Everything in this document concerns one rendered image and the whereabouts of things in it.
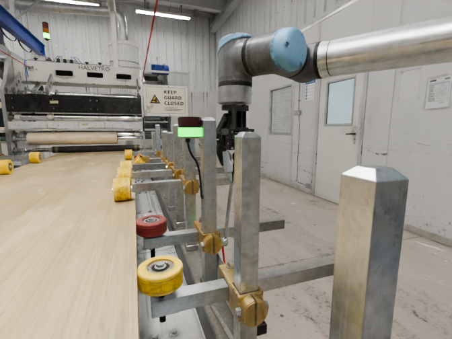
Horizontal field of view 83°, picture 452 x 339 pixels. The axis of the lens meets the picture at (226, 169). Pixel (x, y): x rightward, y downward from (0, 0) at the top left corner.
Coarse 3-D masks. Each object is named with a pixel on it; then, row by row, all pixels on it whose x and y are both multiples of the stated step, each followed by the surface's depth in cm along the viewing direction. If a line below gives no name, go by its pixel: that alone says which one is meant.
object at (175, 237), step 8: (224, 224) 79; (232, 224) 79; (264, 224) 80; (272, 224) 81; (280, 224) 82; (168, 232) 73; (176, 232) 73; (184, 232) 73; (192, 232) 73; (232, 232) 77; (144, 240) 68; (152, 240) 69; (160, 240) 70; (168, 240) 70; (176, 240) 71; (184, 240) 72; (192, 240) 73; (144, 248) 68; (152, 248) 69
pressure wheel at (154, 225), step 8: (152, 216) 72; (160, 216) 72; (136, 224) 67; (144, 224) 66; (152, 224) 66; (160, 224) 67; (144, 232) 66; (152, 232) 66; (160, 232) 67; (152, 256) 71
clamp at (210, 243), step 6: (198, 222) 78; (198, 228) 73; (198, 234) 73; (204, 234) 69; (210, 234) 69; (216, 234) 70; (198, 240) 73; (204, 240) 68; (210, 240) 67; (216, 240) 68; (204, 246) 67; (210, 246) 67; (216, 246) 68; (210, 252) 68; (216, 252) 68
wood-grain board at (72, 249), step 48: (0, 192) 101; (48, 192) 101; (96, 192) 101; (0, 240) 58; (48, 240) 58; (96, 240) 58; (0, 288) 41; (48, 288) 41; (96, 288) 41; (0, 336) 31; (48, 336) 31; (96, 336) 31
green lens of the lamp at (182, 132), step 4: (180, 128) 63; (184, 128) 63; (188, 128) 62; (192, 128) 63; (196, 128) 63; (200, 128) 64; (180, 132) 63; (184, 132) 63; (188, 132) 62; (192, 132) 63; (196, 132) 63; (200, 132) 65; (180, 136) 63; (184, 136) 63; (188, 136) 63; (192, 136) 63; (196, 136) 63; (200, 136) 65
